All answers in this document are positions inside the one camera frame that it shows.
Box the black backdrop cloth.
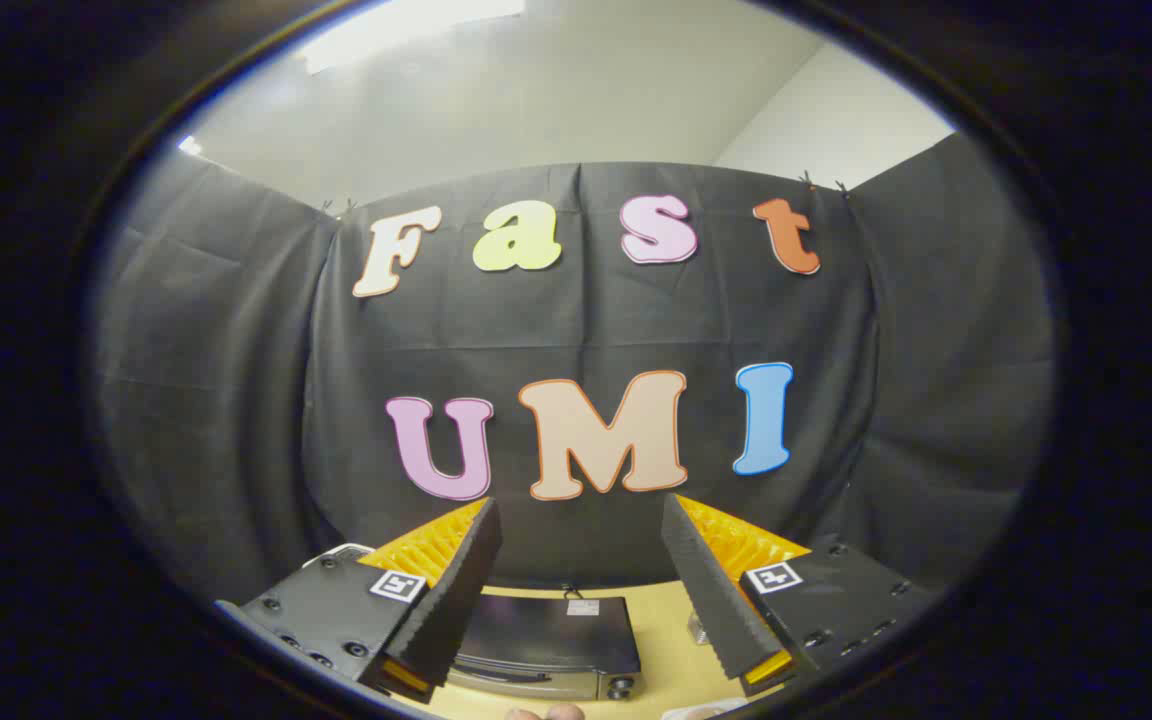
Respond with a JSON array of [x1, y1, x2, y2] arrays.
[[96, 130, 1057, 606]]

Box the white bread toaster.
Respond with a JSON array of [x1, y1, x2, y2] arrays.
[[301, 543, 375, 571]]

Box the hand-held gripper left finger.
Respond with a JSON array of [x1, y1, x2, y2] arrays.
[[214, 497, 504, 704]]

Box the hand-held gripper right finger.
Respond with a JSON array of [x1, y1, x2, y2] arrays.
[[660, 492, 945, 698]]

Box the black toaster oven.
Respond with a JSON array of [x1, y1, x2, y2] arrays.
[[446, 590, 645, 703]]

